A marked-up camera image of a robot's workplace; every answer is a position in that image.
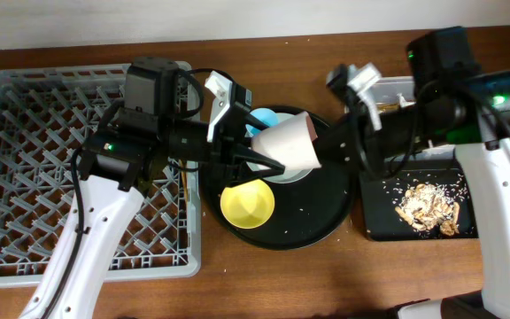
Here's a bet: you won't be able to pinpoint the pink plastic cup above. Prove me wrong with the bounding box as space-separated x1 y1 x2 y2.
251 110 322 172

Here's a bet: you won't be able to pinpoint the rice and peanut shell scraps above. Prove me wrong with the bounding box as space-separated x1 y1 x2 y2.
382 171 469 237

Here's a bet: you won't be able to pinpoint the clear plastic storage box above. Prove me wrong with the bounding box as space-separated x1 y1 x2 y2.
344 74 504 164

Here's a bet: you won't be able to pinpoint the blue plastic cup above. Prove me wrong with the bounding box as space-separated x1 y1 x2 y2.
246 108 279 137

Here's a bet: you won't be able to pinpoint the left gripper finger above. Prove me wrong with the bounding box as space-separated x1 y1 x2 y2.
246 108 269 133
226 144 285 186

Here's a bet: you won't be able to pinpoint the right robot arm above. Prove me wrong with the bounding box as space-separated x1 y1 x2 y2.
314 27 510 318

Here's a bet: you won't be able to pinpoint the yellow plastic bowl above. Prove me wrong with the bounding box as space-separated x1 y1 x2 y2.
220 179 275 230

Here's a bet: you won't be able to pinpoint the white napkin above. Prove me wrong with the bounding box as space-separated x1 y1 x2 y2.
398 93 415 108

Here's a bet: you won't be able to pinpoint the grey round plate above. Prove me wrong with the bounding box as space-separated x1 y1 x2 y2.
245 112 316 184

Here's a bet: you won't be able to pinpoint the black rectangular tray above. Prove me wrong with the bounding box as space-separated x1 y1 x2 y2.
359 158 478 241

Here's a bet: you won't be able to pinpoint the round black tray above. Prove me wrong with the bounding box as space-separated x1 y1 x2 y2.
203 105 356 252

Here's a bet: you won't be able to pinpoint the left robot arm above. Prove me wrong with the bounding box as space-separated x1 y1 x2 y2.
22 57 285 318

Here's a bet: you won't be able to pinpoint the grey dishwasher rack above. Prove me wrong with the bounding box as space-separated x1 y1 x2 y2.
0 64 201 288

